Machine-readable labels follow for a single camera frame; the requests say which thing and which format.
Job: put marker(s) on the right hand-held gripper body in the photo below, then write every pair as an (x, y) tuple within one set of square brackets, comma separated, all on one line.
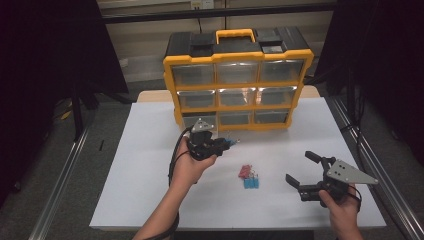
[(346, 173)]

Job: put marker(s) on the black horizontal rail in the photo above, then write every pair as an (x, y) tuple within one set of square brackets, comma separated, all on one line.
[(150, 16)]

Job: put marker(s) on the person's right hand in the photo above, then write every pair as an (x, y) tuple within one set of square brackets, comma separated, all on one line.
[(343, 208)]

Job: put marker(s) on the small black floor object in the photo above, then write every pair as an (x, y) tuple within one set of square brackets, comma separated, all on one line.
[(101, 145)]

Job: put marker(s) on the metal floor rail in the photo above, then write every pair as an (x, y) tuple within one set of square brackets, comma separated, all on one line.
[(60, 186), (393, 196)]

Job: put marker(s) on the person's left hand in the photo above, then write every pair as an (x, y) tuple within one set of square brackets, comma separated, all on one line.
[(188, 168)]

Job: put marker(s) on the yellow floor object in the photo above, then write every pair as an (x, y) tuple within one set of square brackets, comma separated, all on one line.
[(66, 115)]

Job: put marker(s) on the yellow black drawer cabinet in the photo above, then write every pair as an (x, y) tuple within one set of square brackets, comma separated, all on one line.
[(180, 43)]

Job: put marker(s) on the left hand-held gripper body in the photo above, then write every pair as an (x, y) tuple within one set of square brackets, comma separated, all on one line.
[(201, 143)]

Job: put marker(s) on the black curtain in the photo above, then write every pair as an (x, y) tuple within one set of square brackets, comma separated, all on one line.
[(383, 50), (50, 50)]

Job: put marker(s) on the blue crimp terminal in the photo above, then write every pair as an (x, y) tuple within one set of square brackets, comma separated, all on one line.
[(251, 183), (246, 183), (256, 183), (230, 143)]

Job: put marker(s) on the white wall socket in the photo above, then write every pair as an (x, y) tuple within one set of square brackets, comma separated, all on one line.
[(201, 4)]

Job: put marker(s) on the clear plastic storage drawer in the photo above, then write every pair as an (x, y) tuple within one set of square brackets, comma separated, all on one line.
[(196, 119)]

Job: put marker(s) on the grid of clear drawers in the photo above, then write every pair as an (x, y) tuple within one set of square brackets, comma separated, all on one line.
[(237, 71)]

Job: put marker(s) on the black stand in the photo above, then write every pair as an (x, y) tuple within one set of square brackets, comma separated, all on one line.
[(77, 113), (350, 96)]

